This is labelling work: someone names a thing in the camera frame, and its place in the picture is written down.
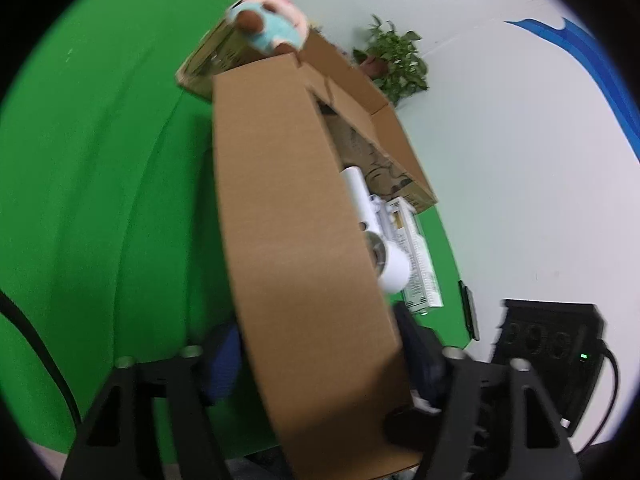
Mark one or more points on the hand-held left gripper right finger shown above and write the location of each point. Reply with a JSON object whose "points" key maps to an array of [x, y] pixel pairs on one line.
{"points": [[420, 355]]}

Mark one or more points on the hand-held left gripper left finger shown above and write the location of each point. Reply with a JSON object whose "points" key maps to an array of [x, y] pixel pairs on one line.
{"points": [[225, 362]]}

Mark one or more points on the white hair dryer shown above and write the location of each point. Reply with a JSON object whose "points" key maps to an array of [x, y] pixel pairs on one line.
{"points": [[392, 265]]}

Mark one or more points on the brown cardboard box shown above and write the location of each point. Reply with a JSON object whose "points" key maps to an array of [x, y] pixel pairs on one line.
{"points": [[295, 260]]}

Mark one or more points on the white folding phone stand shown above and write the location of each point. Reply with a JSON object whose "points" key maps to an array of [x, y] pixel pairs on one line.
{"points": [[380, 212]]}

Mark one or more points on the black smartphone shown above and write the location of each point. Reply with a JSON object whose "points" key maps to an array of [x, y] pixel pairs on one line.
{"points": [[470, 310]]}

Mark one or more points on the white printed carton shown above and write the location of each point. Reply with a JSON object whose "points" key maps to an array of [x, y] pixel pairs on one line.
{"points": [[417, 260]]}

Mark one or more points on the green cloth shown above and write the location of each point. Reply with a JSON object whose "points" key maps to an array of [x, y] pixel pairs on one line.
{"points": [[110, 160]]}

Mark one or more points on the blue mat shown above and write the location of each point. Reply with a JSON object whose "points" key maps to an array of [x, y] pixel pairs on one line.
{"points": [[600, 70]]}

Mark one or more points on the potted green plant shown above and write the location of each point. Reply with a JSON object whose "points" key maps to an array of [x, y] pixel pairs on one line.
{"points": [[400, 60]]}

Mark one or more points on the pink plush toy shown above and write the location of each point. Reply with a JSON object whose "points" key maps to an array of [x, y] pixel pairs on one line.
{"points": [[280, 30]]}

